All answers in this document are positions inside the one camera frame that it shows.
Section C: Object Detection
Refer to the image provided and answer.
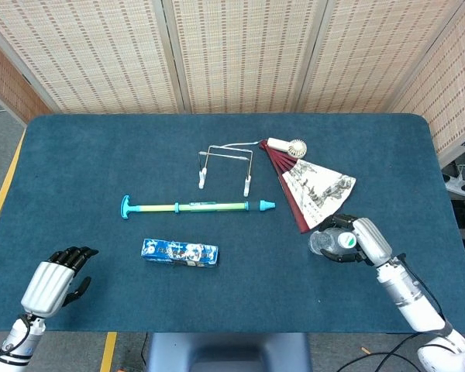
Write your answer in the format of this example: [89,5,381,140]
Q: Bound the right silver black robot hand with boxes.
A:
[319,214,394,267]

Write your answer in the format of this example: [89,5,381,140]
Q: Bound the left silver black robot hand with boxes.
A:
[20,246,100,319]

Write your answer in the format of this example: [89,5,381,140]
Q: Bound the transparent water bottle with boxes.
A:
[308,226,358,256]

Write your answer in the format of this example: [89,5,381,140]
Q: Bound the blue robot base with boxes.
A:
[145,332,314,372]

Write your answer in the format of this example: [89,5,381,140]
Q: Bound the teal and green pump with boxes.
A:
[120,195,277,220]

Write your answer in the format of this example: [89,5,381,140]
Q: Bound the painted paper folding fan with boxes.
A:
[258,139,357,235]

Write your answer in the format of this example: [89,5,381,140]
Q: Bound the white power strip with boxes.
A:
[443,172,465,199]

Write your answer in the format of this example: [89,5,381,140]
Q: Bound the white handheld mini fan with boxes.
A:
[267,137,308,159]

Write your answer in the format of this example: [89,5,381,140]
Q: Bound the blue white snack package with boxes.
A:
[140,238,220,268]

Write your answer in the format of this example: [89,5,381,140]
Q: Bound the blue felt table cover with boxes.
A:
[0,112,465,334]

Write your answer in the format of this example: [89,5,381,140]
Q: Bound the woven bamboo folding screen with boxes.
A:
[0,0,465,164]

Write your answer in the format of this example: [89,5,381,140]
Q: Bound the black cable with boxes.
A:
[335,332,427,372]

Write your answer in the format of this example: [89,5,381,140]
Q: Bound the metal wire stand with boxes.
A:
[198,141,259,196]

